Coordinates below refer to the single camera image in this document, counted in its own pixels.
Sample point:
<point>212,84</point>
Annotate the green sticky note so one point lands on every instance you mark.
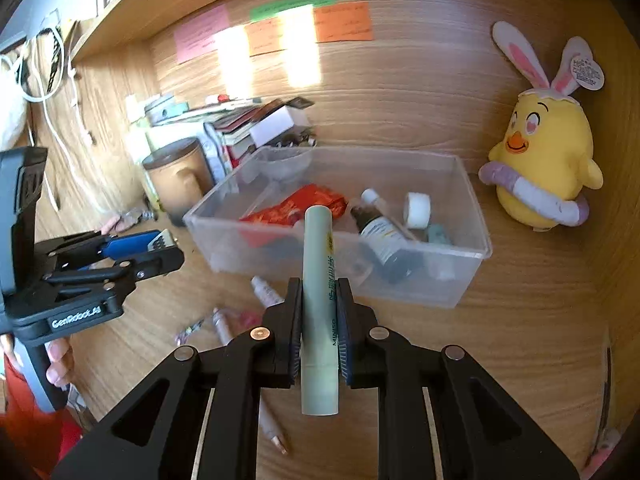
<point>280,6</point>

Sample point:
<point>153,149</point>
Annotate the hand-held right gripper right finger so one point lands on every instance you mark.
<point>345,340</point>

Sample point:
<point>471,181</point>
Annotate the yellow chick plush toy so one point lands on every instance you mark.
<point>545,160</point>

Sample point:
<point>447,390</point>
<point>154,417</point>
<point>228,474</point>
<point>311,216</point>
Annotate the red and white marker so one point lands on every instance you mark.
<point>220,97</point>

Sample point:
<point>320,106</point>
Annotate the person's red clothing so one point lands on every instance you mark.
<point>30,425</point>

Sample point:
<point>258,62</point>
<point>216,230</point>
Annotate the red paper envelope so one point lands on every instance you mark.
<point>290,210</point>

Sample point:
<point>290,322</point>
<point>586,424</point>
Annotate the brown lidded ceramic mug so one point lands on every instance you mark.
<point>172,185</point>

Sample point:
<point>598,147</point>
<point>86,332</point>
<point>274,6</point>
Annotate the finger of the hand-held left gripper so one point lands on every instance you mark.
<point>160,261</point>
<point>130,245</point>

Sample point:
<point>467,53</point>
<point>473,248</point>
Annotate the white cardboard box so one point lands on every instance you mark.
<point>277,125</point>

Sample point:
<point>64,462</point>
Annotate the dark dropper bottle white label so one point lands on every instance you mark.
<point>382,232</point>

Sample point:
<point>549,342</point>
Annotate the pink sticky note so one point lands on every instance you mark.
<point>200,35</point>

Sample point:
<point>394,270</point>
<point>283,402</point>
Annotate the clear plastic storage bin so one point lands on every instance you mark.
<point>440,291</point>

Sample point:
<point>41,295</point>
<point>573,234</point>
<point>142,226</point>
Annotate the pink bottle with white cap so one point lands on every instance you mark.
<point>417,208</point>

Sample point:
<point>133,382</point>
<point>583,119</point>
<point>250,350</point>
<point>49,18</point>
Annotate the pink cosmetic tube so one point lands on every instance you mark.
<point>267,291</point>
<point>223,325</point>

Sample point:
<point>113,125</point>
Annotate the light green tube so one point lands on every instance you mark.
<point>320,270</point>

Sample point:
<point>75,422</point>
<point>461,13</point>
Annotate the wooden shelf board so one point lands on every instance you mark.
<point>200,0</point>

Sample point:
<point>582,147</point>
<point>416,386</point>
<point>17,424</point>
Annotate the person's left hand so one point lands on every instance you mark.
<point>60,360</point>

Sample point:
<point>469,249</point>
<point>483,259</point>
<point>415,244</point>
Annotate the white cloth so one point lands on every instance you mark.
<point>11,105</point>

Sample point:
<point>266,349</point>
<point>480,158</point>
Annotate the pink pen with copper tip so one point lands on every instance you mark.
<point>274,427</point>

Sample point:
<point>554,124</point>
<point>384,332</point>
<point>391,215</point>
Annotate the stack of books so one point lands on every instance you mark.
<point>235,125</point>

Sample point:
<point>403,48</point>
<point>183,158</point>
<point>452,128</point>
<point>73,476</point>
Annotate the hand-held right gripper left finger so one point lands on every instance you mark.
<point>295,332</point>

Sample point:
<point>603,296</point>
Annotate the orange sticky note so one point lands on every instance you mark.
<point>345,22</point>

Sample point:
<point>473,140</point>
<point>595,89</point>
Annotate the small teal bottle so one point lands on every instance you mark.
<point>438,233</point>

